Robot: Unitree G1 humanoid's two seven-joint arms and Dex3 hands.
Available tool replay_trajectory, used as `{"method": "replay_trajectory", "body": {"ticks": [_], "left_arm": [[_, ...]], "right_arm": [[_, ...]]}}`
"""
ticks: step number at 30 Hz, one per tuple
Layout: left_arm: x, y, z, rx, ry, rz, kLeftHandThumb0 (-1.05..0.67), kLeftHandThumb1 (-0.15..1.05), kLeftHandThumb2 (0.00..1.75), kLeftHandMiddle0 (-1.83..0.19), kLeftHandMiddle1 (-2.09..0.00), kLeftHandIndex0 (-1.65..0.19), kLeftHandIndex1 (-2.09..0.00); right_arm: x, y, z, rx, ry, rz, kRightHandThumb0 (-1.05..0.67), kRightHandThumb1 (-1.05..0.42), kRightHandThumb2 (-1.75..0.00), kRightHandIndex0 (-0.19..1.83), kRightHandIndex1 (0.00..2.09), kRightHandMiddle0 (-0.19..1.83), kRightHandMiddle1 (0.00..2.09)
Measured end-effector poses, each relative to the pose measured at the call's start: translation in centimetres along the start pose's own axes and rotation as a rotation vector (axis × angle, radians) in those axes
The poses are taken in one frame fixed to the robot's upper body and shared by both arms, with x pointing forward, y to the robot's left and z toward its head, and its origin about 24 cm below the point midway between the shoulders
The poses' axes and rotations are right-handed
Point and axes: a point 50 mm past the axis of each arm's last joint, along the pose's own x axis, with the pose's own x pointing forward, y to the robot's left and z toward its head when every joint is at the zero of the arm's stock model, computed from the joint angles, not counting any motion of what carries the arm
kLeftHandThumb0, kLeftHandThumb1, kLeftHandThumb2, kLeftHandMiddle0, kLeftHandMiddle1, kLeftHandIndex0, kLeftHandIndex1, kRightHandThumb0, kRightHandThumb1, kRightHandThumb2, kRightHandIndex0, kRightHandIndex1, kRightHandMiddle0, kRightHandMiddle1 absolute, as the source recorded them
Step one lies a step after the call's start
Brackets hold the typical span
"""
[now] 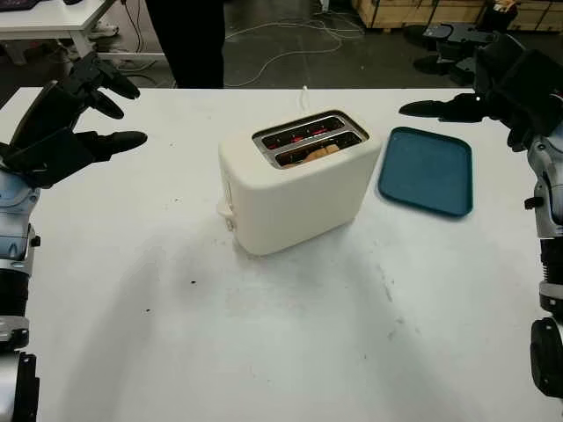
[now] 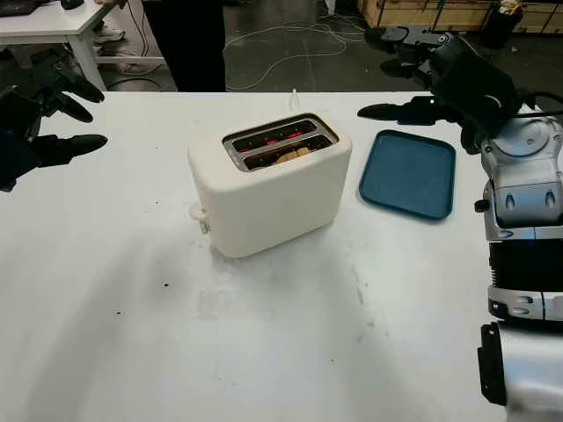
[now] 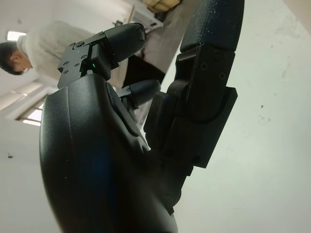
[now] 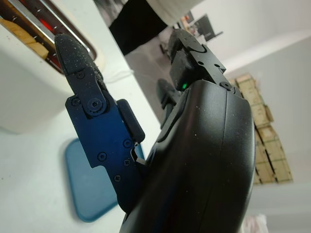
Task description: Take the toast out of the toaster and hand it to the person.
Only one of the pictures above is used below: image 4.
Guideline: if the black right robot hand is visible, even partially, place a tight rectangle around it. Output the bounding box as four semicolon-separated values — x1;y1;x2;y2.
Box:
53;28;256;233

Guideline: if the person in black trousers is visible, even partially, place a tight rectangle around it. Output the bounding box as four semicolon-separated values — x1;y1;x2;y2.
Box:
108;0;212;56

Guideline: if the cream two-slot toaster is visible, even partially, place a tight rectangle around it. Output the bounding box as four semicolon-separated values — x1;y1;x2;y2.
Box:
0;0;107;135

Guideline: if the toast slice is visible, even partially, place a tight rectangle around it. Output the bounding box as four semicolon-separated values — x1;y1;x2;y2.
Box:
0;18;49;60

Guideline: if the wooden shipping crate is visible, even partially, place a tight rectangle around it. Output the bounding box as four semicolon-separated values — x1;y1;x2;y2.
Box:
228;72;294;186

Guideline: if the blue plastic tray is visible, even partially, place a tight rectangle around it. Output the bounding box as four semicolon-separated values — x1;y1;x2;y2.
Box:
65;138;120;223

